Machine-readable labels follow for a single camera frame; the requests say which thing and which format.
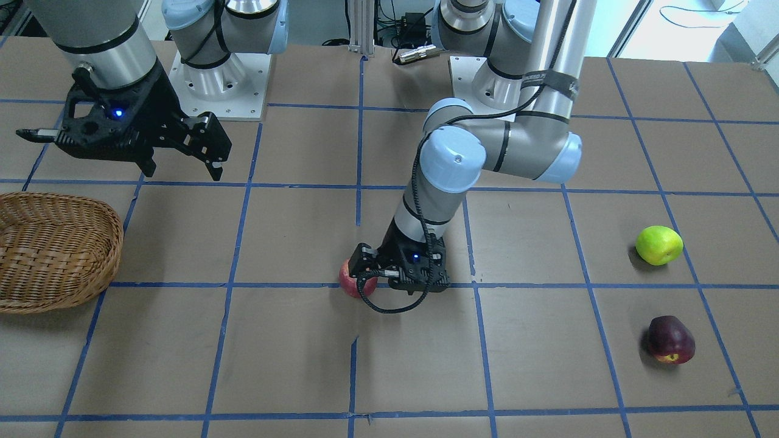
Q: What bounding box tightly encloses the dark red apple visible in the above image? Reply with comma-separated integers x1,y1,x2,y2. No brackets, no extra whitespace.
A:
646,315,696,365

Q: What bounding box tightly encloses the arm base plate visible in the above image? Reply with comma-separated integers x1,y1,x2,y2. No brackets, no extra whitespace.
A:
450,55,522,116
168,53,274,122

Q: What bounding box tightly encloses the aluminium frame post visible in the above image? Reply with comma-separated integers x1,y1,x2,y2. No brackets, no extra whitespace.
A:
347,0,376,58

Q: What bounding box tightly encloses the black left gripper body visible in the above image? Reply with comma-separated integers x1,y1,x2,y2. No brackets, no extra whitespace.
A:
377,226,446,271

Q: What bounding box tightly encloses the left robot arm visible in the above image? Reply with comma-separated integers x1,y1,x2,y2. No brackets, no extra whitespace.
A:
339,1,596,297

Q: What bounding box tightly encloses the green apple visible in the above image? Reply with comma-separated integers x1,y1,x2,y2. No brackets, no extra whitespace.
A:
635,225,684,266

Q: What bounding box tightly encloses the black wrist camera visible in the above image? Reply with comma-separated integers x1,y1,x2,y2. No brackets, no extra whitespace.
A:
382,267,451,294

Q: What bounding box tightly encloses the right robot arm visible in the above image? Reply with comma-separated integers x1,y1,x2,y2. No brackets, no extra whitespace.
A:
16,1,232,182

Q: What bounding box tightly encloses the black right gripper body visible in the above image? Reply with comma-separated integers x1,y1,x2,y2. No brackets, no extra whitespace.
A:
16,61,191,163

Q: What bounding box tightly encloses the woven wicker basket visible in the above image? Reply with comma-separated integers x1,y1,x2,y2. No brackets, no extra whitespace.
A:
1,192,124,314

